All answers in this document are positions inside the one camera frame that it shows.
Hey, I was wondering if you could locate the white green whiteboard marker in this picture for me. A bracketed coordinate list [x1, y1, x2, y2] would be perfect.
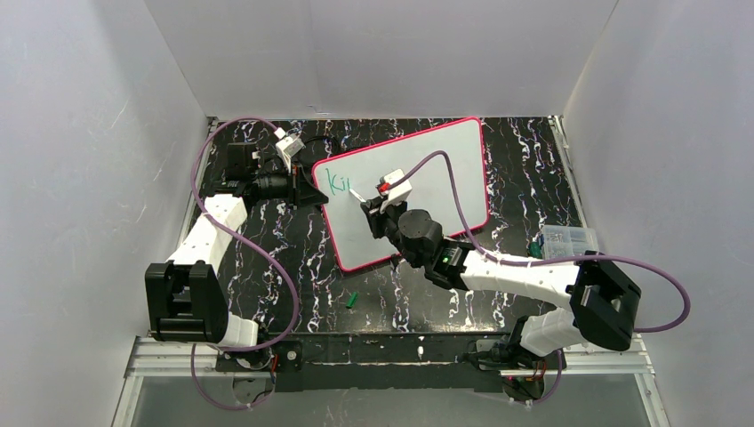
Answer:
[349, 189, 367, 203]

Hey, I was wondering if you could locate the pink framed whiteboard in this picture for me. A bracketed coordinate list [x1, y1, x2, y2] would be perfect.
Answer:
[310, 117, 490, 273]

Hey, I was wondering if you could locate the green marker cap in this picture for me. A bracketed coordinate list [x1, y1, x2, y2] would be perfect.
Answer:
[346, 293, 358, 310]

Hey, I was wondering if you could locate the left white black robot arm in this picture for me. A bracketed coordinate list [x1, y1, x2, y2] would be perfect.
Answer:
[145, 137, 328, 349]

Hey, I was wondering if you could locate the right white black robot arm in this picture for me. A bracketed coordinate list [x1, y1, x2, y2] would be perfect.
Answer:
[359, 197, 641, 360]

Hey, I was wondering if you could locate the black clip on whiteboard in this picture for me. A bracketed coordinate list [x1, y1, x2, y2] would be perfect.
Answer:
[389, 254, 403, 270]

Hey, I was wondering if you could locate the clear plastic screw box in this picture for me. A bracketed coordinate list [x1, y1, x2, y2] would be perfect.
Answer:
[537, 225, 599, 260]

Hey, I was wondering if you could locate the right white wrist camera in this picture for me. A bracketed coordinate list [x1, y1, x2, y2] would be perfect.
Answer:
[376, 169, 413, 214]

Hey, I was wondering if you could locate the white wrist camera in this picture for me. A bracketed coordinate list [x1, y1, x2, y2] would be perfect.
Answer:
[274, 127, 305, 173]
[376, 169, 413, 214]

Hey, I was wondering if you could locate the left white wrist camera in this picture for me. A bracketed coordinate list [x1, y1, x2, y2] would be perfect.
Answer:
[274, 127, 305, 173]

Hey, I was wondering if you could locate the black cable behind whiteboard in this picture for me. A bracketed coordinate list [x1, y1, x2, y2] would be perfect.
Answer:
[300, 135, 366, 160]

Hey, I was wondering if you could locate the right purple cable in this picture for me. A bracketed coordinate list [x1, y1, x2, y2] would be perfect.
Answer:
[389, 150, 692, 334]

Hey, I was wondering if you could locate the purple cable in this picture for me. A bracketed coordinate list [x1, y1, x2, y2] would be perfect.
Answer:
[389, 150, 692, 334]
[189, 116, 301, 412]

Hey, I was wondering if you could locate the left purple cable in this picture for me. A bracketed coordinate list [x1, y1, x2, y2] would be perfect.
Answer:
[189, 116, 301, 412]

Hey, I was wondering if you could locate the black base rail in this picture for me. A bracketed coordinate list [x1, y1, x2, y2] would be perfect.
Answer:
[205, 331, 549, 395]

